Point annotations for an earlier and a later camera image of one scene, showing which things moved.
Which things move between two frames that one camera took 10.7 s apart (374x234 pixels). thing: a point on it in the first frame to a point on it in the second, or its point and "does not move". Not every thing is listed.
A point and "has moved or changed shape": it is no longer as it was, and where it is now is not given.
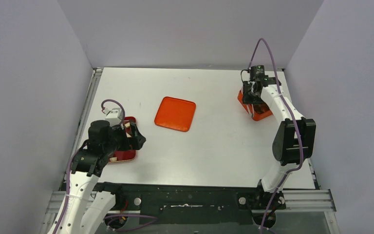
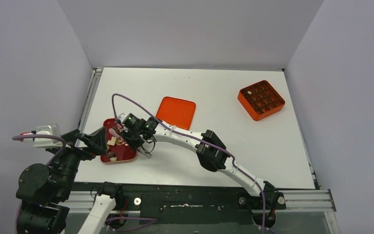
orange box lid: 175,113 does not move
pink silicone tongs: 252,109 has moved or changed shape
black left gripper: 138,139 to 97,141
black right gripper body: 250,96 to 128,133
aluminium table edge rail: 85,111 does not move
